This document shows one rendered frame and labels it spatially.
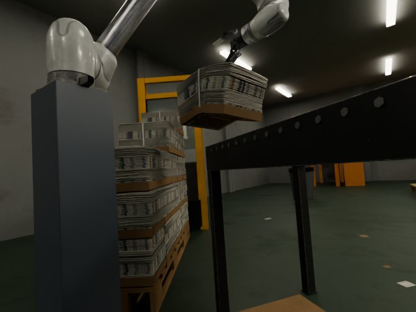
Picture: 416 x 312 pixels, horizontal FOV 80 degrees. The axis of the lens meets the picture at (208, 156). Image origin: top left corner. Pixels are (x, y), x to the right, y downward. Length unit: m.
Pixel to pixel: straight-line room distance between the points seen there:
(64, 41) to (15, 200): 3.11
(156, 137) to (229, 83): 0.88
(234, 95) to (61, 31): 0.71
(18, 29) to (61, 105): 3.58
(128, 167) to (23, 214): 2.84
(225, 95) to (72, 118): 0.61
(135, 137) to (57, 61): 0.99
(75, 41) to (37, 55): 3.37
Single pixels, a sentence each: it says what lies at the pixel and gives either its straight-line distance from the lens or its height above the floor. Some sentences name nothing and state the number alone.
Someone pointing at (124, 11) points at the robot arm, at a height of 1.42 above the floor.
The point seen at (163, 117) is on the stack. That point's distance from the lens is 2.48.
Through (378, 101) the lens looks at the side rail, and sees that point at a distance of 0.49.
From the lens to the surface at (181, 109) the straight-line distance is 1.36.
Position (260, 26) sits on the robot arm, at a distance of 1.23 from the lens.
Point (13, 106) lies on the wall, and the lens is 4.08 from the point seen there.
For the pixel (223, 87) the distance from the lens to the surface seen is 1.15.
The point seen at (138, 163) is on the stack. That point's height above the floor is 0.74.
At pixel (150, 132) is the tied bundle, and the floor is 0.99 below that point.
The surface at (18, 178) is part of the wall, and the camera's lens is 3.97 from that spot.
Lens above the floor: 0.68
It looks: 3 degrees up
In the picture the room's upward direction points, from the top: 4 degrees counter-clockwise
